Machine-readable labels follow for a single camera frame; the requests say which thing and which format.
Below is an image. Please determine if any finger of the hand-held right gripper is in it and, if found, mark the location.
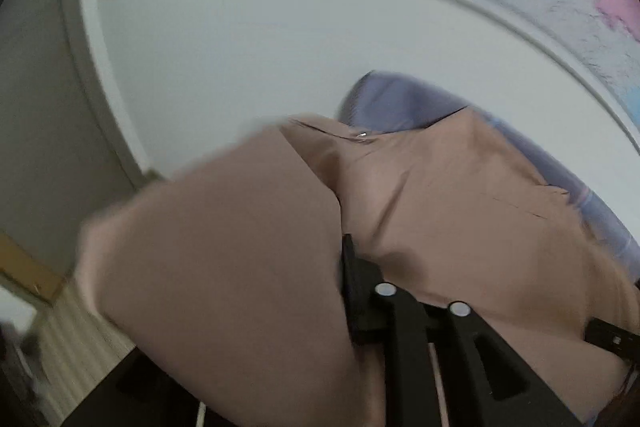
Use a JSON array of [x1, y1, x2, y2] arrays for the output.
[[584, 317, 640, 361]]

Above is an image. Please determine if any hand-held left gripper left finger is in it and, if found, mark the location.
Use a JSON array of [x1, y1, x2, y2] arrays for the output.
[[60, 347, 212, 427]]

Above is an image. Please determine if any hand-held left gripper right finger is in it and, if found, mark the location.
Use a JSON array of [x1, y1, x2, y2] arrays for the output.
[[341, 234, 584, 427]]

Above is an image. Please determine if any pink jacket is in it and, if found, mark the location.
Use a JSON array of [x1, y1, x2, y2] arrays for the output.
[[75, 111, 640, 427]]

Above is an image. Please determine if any lavender cloth garment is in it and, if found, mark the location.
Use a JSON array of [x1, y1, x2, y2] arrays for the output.
[[334, 69, 640, 284]]

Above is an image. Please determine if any grey wooden door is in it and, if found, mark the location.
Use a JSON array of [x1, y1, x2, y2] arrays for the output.
[[0, 0, 168, 310]]

